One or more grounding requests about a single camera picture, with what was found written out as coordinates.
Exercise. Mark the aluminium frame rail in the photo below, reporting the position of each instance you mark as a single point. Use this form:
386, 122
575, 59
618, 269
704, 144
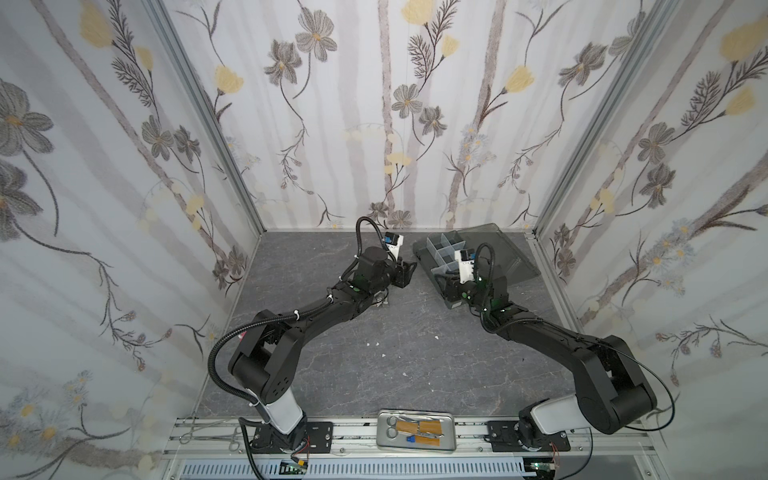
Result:
357, 436

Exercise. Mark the grey compartment organizer box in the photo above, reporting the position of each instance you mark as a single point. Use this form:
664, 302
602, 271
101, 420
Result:
495, 252

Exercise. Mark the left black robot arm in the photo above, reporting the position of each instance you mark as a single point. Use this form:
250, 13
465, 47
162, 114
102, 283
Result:
257, 362

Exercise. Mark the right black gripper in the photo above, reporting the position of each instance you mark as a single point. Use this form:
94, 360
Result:
454, 288

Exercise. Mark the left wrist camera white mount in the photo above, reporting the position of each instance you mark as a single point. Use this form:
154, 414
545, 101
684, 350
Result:
393, 242

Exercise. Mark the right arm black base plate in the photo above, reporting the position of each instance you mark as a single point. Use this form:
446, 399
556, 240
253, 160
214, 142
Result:
509, 436

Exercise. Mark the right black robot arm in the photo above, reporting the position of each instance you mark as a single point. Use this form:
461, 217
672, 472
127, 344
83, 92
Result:
610, 389

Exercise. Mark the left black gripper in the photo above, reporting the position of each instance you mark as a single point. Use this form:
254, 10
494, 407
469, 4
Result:
406, 273

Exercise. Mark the metal tray with tools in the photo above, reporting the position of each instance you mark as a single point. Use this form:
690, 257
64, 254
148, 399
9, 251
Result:
416, 430

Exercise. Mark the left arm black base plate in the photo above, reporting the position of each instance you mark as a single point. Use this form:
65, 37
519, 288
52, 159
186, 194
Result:
309, 437

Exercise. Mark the white slotted cable duct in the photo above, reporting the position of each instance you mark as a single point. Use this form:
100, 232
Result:
361, 468

